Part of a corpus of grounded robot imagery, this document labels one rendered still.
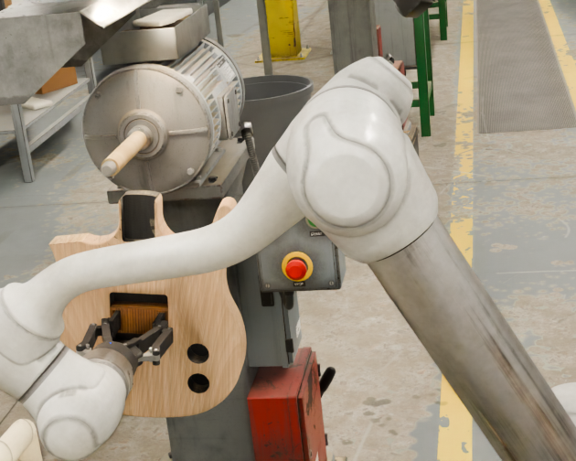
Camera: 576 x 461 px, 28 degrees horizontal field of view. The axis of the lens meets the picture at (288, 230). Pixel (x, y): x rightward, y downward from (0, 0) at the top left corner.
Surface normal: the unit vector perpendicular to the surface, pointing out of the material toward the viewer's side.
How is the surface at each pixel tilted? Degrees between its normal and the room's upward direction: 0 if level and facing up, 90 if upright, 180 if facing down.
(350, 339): 0
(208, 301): 89
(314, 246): 90
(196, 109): 81
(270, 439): 90
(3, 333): 76
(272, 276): 90
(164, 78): 64
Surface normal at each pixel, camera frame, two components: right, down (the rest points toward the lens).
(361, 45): -0.19, 0.34
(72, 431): 0.07, 0.18
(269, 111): 0.19, 0.36
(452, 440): -0.11, -0.94
